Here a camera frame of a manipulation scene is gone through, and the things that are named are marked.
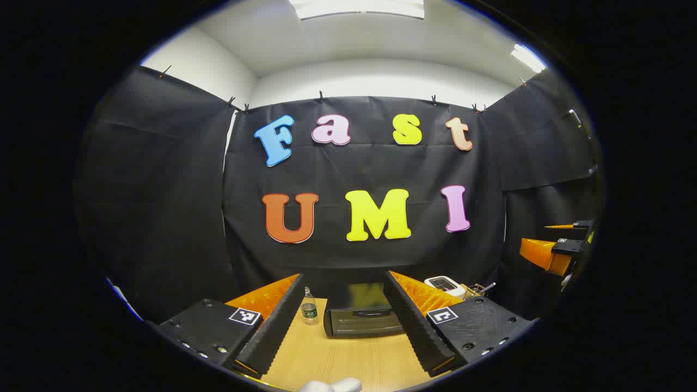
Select clear plastic water bottle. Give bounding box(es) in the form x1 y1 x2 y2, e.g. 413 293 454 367
301 287 317 326

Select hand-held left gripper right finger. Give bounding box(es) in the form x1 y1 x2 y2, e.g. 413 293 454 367
383 271 537 378

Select black electric oven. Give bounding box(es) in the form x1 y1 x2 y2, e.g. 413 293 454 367
323 282 406 339

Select ceiling light panel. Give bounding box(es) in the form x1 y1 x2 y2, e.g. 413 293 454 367
289 0 425 21
511 44 547 74

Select white toaster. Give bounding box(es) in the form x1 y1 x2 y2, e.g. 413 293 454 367
424 275 466 299

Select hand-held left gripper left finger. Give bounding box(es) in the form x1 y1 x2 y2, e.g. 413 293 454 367
155 273 305 380

